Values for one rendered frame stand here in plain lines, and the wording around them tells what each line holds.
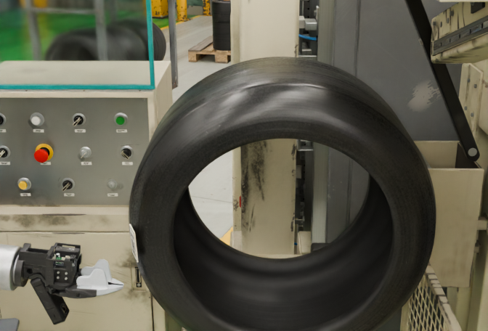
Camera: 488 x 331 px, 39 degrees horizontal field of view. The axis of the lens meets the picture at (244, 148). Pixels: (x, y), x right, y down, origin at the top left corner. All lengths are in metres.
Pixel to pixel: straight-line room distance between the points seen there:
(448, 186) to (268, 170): 0.41
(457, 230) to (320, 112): 0.59
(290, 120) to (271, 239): 0.57
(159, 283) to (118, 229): 0.78
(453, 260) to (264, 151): 0.51
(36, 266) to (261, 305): 0.49
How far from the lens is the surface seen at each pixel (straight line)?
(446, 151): 1.77
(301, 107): 1.16
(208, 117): 1.18
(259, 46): 1.51
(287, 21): 1.50
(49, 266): 1.43
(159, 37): 5.95
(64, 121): 2.03
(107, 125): 2.00
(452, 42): 1.31
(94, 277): 1.43
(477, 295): 1.79
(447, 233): 1.64
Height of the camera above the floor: 1.76
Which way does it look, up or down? 20 degrees down
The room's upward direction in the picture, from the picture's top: straight up
